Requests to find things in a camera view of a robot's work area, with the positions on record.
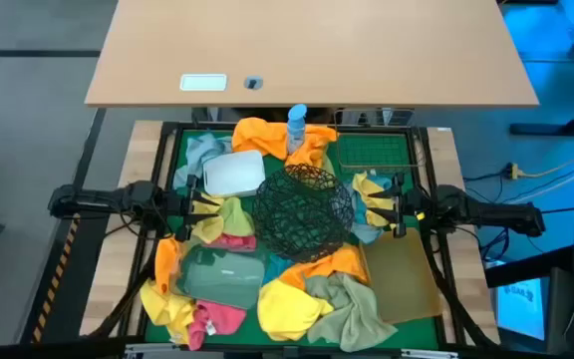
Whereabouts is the green table mat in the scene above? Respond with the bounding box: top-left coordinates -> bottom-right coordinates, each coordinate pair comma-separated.
144,128 -> 440,350

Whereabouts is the amber plastic bin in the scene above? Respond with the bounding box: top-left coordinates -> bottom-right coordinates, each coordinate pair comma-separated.
359,227 -> 443,325

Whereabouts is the pink towel with white tag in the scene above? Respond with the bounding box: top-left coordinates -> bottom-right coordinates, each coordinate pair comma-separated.
186,299 -> 248,352

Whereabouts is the black desk foot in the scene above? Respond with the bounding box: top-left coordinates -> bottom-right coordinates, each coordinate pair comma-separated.
509,97 -> 574,137

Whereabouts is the white plastic bin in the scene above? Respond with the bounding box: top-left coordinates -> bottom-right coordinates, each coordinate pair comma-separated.
201,149 -> 267,198

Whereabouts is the white printed sign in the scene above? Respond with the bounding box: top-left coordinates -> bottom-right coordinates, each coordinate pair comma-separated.
494,277 -> 547,342

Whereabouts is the gold rectangular wire basket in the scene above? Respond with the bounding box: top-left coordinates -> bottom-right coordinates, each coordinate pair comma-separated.
333,107 -> 426,174

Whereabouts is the grey microfiber towel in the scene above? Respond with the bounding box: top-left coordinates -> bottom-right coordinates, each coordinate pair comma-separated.
171,132 -> 233,190

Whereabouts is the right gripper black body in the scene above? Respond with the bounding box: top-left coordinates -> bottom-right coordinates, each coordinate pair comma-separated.
390,172 -> 431,239

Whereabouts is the light green microfiber towel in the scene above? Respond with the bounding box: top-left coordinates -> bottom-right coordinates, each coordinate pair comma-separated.
320,154 -> 339,177
216,195 -> 257,238

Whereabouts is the white label on desk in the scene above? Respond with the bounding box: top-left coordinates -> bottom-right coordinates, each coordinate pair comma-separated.
178,73 -> 229,93

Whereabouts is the pink microfiber towel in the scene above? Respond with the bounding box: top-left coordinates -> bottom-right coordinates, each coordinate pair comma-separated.
201,232 -> 258,252

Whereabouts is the green translucent container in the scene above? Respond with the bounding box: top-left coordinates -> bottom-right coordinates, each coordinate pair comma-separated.
173,243 -> 268,311

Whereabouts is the black cable bundle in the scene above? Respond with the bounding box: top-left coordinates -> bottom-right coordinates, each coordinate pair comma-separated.
426,233 -> 500,349
87,248 -> 161,340

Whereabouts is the black metal table frame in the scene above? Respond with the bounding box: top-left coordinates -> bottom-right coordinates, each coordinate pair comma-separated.
117,121 -> 500,350

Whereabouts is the black yellow hazard tape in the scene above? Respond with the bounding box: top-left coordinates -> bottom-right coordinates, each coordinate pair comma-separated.
31,217 -> 82,344

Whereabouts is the cream cable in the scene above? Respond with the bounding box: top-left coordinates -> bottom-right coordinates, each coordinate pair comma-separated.
518,158 -> 574,180

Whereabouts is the light blue microfiber towel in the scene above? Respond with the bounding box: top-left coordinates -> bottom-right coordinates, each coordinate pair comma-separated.
344,174 -> 393,245

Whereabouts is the light wooden desk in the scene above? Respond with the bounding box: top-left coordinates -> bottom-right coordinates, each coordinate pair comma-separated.
84,0 -> 541,109

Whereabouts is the black round wire basket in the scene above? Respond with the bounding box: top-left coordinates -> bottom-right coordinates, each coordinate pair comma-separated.
251,163 -> 356,264

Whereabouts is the white cable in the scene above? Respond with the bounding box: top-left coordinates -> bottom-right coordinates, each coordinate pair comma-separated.
498,162 -> 574,204

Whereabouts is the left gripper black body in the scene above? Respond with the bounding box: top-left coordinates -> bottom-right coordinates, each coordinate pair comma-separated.
164,173 -> 199,243

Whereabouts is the clear spray bottle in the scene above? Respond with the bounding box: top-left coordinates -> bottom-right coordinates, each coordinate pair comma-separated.
285,103 -> 309,156

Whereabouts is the yellow microfiber towel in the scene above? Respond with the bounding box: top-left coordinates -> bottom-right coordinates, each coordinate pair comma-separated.
189,191 -> 228,245
256,277 -> 336,343
140,277 -> 198,346
351,172 -> 399,229

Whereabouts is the olive green microfiber towel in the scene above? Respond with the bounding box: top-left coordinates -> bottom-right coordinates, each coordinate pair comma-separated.
304,271 -> 399,354

